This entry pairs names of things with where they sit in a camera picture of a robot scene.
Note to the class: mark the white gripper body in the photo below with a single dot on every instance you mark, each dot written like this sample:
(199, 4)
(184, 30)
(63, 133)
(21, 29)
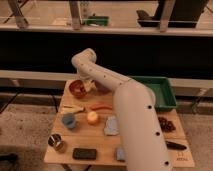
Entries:
(88, 83)

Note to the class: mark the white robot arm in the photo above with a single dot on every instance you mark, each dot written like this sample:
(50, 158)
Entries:
(134, 104)

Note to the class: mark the purple cup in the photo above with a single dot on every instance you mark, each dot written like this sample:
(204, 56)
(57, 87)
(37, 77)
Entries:
(101, 89)

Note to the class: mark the yellow round fruit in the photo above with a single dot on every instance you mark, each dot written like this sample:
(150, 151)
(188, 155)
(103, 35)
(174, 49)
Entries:
(92, 117)

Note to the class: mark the blue cup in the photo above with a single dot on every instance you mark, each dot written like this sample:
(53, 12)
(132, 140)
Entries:
(69, 120)

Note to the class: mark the wooden table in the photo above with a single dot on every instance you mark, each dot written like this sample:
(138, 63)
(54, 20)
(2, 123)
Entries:
(89, 136)

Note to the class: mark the crumpled blue cloth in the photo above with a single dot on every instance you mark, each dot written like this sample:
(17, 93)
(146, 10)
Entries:
(111, 128)

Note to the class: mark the green object on shelf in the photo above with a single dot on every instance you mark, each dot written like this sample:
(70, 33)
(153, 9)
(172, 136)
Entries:
(97, 20)

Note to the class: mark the metal can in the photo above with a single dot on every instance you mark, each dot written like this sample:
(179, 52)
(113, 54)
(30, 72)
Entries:
(55, 141)

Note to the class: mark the black rectangular sponge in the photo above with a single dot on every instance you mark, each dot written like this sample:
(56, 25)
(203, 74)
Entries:
(84, 154)

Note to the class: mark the blue sponge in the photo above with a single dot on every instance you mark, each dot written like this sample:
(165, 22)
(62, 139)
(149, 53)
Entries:
(120, 156)

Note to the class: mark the green plastic bin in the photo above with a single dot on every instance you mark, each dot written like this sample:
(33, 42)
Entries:
(165, 98)

